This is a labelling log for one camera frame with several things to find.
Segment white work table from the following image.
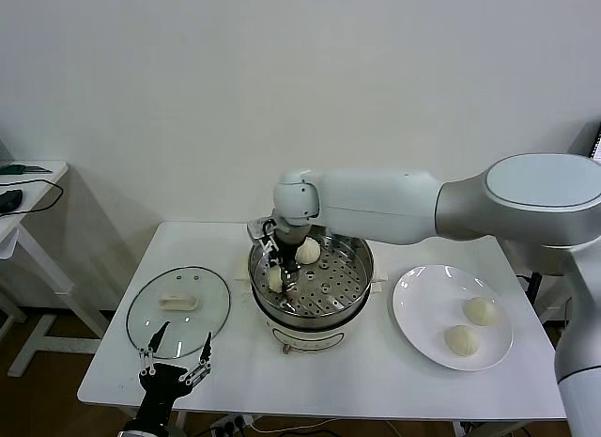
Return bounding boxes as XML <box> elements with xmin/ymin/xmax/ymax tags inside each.
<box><xmin>77</xmin><ymin>222</ymin><xmax>586</xmax><ymax>437</ymax></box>

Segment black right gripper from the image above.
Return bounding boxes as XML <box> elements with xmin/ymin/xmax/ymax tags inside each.
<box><xmin>261</xmin><ymin>237</ymin><xmax>301</xmax><ymax>297</ymax></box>

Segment perforated steel steamer basket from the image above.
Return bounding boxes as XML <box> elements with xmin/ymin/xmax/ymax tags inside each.
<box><xmin>247</xmin><ymin>214</ymin><xmax>376</xmax><ymax>317</ymax></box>

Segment dark green flat tool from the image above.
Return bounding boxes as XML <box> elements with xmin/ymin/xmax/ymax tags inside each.
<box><xmin>0</xmin><ymin>164</ymin><xmax>53</xmax><ymax>176</ymax></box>

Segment glass lid with cream handle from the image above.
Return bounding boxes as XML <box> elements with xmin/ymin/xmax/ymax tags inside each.
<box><xmin>125</xmin><ymin>266</ymin><xmax>233</xmax><ymax>361</ymax></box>

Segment white side table with mouse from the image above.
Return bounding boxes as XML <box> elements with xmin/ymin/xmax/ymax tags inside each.
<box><xmin>0</xmin><ymin>161</ymin><xmax>114</xmax><ymax>380</ymax></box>

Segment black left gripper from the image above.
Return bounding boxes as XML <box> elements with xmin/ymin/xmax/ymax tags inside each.
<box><xmin>135</xmin><ymin>319</ymin><xmax>214</xmax><ymax>422</ymax></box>

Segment white power strip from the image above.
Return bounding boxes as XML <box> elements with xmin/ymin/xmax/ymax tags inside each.
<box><xmin>209</xmin><ymin>415</ymin><xmax>257</xmax><ymax>436</ymax></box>

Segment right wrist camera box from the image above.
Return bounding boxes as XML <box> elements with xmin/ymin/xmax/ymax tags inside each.
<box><xmin>246</xmin><ymin>217</ymin><xmax>278</xmax><ymax>243</ymax></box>

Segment white round plate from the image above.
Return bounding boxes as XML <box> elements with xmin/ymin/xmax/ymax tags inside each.
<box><xmin>392</xmin><ymin>264</ymin><xmax>515</xmax><ymax>372</ymax></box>

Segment white side table with laptop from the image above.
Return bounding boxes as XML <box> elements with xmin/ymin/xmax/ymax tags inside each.
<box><xmin>534</xmin><ymin>267</ymin><xmax>572</xmax><ymax>328</ymax></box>

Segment white electric cooker pot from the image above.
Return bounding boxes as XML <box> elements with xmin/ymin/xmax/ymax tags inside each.
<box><xmin>233</xmin><ymin>252</ymin><xmax>390</xmax><ymax>357</ymax></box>

